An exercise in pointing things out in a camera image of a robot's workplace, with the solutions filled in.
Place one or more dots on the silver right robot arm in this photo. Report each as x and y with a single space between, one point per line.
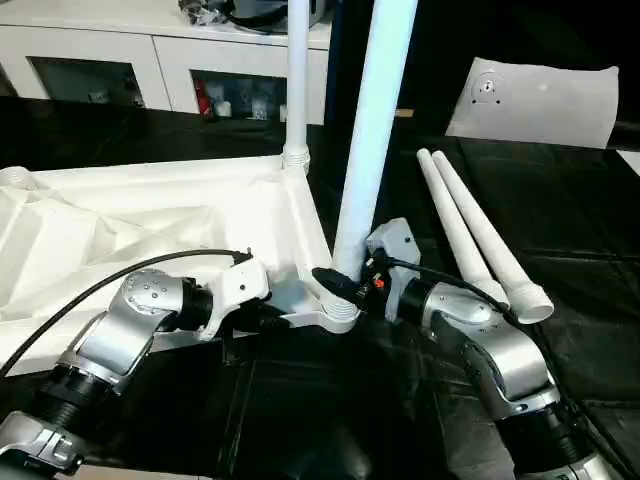
500 360

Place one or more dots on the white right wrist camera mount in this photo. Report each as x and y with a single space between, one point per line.
392 245

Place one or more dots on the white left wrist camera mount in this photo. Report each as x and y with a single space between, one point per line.
240 290

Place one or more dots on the white plastic table top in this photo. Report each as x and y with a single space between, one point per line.
150 230

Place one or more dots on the grey clutter on cabinet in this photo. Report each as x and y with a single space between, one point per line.
250 10

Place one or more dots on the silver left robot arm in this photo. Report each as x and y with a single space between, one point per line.
110 350

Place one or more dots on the small tan label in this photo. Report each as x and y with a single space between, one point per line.
405 112

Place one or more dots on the red bottle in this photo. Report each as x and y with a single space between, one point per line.
206 98

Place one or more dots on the black work mat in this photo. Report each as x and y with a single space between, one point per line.
560 220

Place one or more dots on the white cushion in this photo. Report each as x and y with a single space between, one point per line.
535 100

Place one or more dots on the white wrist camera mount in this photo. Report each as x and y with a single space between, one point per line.
240 290
392 245

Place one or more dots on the white cabinet with glass doors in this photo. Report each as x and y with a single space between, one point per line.
120 60

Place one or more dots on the white plastic table leg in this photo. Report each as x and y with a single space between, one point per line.
460 225
495 245
375 130
298 80

